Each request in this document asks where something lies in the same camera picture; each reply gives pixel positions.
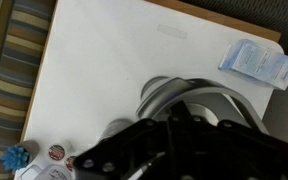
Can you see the clear jar with lid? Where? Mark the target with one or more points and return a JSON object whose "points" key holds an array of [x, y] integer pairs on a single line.
{"points": [[51, 172]]}

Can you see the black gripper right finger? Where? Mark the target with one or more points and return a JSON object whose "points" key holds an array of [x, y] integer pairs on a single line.
{"points": [[226, 151]]}

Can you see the blue tea box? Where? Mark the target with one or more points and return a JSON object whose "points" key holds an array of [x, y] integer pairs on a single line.
{"points": [[256, 61]]}

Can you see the striped sofa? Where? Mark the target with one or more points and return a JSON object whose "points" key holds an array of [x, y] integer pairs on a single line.
{"points": [[24, 30]]}

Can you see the white table board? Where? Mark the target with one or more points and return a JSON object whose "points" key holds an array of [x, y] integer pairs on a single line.
{"points": [[99, 55]]}

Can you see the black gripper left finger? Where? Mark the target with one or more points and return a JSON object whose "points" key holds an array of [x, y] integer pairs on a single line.
{"points": [[122, 155]]}

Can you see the grey coffeemaker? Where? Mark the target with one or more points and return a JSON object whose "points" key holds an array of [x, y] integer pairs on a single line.
{"points": [[205, 100]]}

